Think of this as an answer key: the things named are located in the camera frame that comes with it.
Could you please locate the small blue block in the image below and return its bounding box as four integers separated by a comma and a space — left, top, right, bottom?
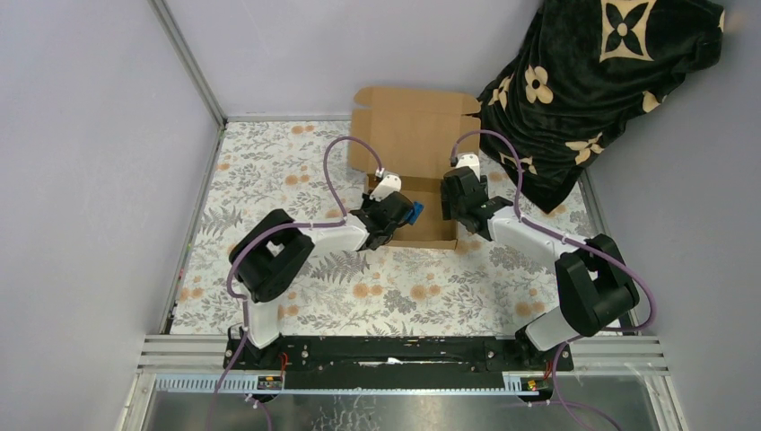
405, 201, 424, 225

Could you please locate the brown cardboard box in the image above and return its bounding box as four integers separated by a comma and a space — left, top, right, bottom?
348, 86, 481, 250

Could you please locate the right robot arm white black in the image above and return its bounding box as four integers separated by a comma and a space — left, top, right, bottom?
441, 167, 640, 370

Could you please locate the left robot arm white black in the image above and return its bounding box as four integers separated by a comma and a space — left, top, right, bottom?
229, 191, 423, 369

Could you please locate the floral patterned table mat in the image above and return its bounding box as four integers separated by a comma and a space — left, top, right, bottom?
170, 119, 625, 338

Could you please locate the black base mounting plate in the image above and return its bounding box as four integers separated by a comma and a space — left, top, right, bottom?
223, 329, 574, 391

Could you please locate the black floral blanket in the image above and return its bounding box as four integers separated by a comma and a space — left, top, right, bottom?
479, 0, 725, 213

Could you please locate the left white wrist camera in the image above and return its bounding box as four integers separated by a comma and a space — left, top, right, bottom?
368, 171, 402, 202

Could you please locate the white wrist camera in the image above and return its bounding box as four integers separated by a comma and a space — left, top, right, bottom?
450, 153, 481, 178
368, 171, 402, 202

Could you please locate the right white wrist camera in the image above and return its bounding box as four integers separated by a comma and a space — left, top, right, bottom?
450, 153, 481, 178

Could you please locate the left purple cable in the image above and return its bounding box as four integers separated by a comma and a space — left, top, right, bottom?
205, 135, 388, 431

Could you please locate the purple cable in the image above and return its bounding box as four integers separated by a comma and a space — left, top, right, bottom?
205, 135, 388, 431
449, 129, 658, 431

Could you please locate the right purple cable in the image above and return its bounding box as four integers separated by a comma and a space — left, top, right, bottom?
449, 129, 658, 431

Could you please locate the aluminium frame rail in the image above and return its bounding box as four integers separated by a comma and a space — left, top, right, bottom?
138, 334, 670, 376

